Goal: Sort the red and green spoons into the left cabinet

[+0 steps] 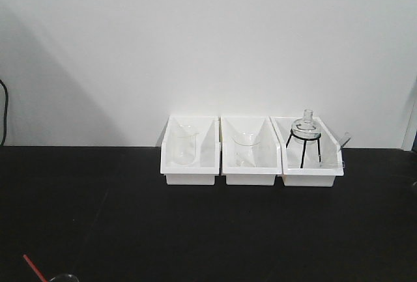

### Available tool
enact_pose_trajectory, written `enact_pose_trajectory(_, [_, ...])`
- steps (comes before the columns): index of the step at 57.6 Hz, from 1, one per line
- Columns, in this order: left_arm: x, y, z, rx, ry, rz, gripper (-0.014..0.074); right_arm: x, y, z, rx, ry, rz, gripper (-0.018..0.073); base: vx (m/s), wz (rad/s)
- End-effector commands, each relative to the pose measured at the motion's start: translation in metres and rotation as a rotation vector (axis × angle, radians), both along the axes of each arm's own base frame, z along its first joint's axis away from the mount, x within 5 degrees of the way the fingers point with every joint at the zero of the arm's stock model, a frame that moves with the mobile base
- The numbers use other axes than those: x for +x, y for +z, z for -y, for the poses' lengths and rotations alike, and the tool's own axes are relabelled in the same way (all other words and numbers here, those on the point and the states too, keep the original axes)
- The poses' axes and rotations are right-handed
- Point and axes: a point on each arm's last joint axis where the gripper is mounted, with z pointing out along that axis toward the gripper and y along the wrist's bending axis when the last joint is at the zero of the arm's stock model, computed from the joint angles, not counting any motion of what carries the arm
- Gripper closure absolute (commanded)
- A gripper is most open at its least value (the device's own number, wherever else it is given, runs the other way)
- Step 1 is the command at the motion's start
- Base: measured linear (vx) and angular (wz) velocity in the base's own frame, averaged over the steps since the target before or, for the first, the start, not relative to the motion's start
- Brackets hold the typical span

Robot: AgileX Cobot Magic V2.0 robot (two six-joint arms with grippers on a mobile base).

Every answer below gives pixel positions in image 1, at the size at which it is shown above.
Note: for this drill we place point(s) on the middle white plastic bin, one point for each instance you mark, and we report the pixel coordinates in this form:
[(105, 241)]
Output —
[(267, 154)]

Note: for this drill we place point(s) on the clear glass test tube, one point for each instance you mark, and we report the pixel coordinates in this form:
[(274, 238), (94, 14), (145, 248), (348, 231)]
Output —
[(329, 158)]

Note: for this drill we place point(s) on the round glass flask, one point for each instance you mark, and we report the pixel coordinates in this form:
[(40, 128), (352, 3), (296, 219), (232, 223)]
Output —
[(306, 127)]

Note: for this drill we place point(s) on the white plastic bin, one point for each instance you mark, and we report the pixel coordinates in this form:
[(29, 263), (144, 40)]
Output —
[(267, 154), (206, 166), (311, 174)]

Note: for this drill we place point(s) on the black wire tripod stand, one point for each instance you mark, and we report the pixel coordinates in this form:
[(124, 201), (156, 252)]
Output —
[(305, 140)]

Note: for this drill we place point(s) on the right white plastic bin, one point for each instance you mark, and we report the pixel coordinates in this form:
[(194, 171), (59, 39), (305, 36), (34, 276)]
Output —
[(311, 174)]

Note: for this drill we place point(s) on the tall clear glass beaker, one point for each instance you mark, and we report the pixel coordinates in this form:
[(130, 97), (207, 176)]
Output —
[(184, 144)]

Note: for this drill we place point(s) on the clear glass container rim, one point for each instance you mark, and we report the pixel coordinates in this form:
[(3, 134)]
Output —
[(64, 278)]

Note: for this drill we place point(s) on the left white plastic bin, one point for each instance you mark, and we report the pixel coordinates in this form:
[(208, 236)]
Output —
[(206, 166)]

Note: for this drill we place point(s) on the red plastic spoon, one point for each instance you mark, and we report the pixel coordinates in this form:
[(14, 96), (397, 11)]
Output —
[(34, 268)]

